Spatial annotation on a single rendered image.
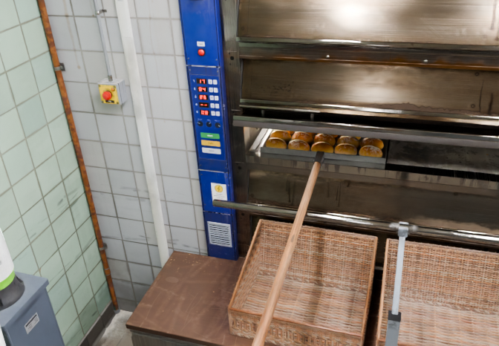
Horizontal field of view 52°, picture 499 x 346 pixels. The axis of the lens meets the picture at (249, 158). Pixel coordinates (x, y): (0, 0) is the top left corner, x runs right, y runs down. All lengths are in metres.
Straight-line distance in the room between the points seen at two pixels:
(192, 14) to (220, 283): 1.25
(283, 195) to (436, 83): 0.82
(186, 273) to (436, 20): 1.60
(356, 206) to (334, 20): 0.82
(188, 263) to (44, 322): 1.00
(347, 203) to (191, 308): 0.85
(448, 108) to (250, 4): 0.85
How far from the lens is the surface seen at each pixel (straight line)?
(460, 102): 2.05
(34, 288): 1.75
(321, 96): 2.06
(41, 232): 2.59
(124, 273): 3.09
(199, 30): 2.10
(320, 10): 1.99
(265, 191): 2.35
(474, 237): 1.90
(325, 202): 2.30
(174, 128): 2.36
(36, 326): 1.80
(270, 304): 1.53
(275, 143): 2.28
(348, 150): 2.24
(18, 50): 2.37
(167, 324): 2.37
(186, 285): 2.53
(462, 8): 1.97
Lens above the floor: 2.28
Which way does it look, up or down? 29 degrees down
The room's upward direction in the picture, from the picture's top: 3 degrees counter-clockwise
